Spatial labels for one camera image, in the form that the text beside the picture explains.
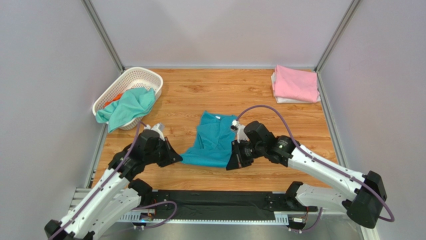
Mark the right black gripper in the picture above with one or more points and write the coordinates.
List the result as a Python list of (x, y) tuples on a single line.
[(242, 152)]

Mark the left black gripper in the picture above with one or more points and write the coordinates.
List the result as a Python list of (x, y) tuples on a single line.
[(171, 157)]

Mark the teal t shirt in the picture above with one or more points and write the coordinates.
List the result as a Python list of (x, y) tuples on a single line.
[(213, 141)]

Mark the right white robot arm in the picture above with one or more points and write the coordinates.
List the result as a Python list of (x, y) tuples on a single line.
[(332, 179)]

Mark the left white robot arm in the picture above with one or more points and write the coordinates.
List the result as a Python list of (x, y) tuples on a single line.
[(118, 191)]

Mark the light mint t shirt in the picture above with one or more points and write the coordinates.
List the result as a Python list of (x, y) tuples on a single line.
[(133, 103)]

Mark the orange garment in basket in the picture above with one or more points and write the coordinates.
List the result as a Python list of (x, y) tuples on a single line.
[(116, 98)]

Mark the white plastic laundry basket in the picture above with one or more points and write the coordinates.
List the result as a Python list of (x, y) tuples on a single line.
[(135, 77)]

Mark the folded pink t shirt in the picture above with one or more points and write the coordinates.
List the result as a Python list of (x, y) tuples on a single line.
[(298, 76)]

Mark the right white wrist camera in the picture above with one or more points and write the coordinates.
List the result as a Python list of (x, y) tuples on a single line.
[(239, 131)]

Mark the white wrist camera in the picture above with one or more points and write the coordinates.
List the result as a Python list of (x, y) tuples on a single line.
[(239, 131), (159, 128)]

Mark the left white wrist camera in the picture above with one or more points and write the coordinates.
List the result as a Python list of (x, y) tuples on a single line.
[(159, 128)]

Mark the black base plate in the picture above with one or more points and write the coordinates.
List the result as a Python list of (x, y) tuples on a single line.
[(222, 205)]

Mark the aluminium frame rail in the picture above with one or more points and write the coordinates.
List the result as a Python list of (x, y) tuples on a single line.
[(105, 206)]

